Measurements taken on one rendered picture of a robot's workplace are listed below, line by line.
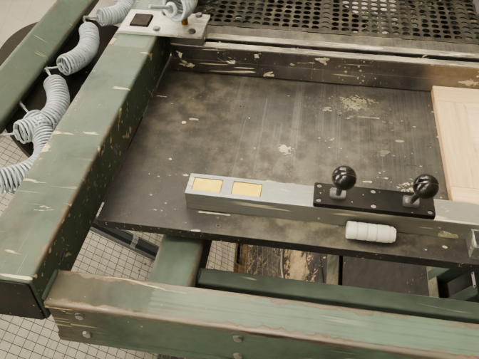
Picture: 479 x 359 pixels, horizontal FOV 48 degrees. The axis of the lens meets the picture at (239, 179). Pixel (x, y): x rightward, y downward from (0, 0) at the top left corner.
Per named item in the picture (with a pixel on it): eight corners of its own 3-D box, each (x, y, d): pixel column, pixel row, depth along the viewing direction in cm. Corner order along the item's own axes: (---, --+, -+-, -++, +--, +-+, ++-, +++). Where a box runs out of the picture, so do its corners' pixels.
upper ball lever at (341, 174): (347, 208, 90) (357, 188, 78) (324, 205, 91) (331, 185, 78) (348, 186, 91) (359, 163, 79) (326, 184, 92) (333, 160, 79)
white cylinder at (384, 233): (345, 241, 89) (393, 247, 88) (347, 230, 87) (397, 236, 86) (345, 228, 91) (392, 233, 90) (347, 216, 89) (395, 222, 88)
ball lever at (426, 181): (419, 216, 89) (442, 196, 76) (396, 213, 89) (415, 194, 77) (420, 194, 90) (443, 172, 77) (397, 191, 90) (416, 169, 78)
